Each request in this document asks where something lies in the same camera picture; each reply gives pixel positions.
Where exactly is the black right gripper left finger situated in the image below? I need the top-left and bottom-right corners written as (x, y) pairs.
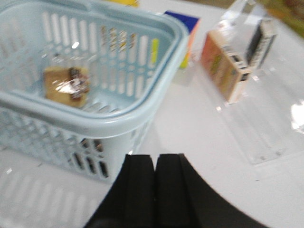
top-left (85, 155), bottom-right (154, 228)

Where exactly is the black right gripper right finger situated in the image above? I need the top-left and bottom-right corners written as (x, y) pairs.
top-left (155, 154), bottom-right (264, 228)

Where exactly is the packaged bread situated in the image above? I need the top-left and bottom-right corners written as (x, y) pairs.
top-left (44, 66), bottom-right (90, 108)

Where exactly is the black tissue pack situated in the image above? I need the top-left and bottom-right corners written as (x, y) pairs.
top-left (246, 18), bottom-right (277, 70)
top-left (68, 138), bottom-right (109, 180)

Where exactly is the light blue plastic basket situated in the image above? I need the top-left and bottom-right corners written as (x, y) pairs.
top-left (0, 0), bottom-right (188, 181)

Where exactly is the orange snack box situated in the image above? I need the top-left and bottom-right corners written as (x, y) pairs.
top-left (200, 30), bottom-right (252, 104)

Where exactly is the clear acrylic display shelf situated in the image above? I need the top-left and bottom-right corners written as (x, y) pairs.
top-left (193, 0), bottom-right (304, 164)

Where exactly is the colourful rubik's cube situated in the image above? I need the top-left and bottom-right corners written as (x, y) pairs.
top-left (165, 10), bottom-right (200, 69)

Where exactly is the yellow nabati wafer box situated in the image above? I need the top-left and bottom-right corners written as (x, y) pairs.
top-left (257, 0), bottom-right (304, 38)

